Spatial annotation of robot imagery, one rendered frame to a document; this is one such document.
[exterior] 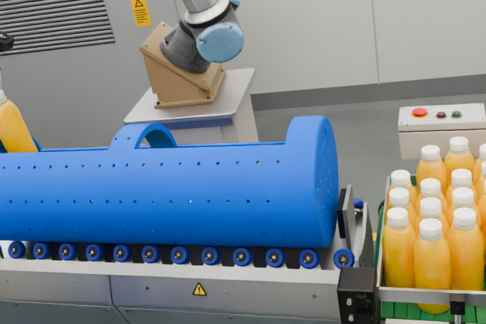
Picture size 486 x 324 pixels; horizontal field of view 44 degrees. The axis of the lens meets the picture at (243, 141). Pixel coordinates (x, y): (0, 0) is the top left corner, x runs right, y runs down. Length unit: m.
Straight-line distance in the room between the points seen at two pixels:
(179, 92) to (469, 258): 0.87
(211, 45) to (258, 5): 2.59
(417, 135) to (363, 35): 2.57
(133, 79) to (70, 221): 1.66
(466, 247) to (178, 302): 0.66
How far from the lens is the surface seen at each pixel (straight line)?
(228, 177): 1.24
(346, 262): 1.31
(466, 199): 1.26
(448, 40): 4.10
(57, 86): 3.21
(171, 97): 1.69
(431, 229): 1.17
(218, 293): 1.43
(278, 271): 1.36
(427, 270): 1.21
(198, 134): 1.66
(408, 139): 1.53
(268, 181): 1.21
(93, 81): 3.11
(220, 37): 1.47
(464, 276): 1.26
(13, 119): 1.55
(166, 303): 1.49
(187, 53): 1.65
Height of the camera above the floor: 1.79
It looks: 27 degrees down
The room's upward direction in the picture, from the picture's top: 11 degrees counter-clockwise
